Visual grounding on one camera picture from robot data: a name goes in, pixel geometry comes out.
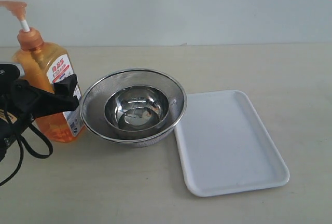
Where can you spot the orange soap pump bottle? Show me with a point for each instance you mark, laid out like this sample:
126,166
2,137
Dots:
44,64

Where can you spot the steel mesh colander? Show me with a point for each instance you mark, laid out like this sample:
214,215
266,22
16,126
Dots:
95,97

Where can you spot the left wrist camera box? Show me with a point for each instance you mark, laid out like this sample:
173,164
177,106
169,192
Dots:
19,70

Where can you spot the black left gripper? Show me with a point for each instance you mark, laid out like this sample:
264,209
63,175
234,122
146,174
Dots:
21,103

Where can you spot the small stainless steel bowl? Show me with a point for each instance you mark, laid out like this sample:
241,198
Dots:
137,108

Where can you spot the white plastic tray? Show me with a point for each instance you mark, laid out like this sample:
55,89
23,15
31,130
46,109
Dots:
225,148

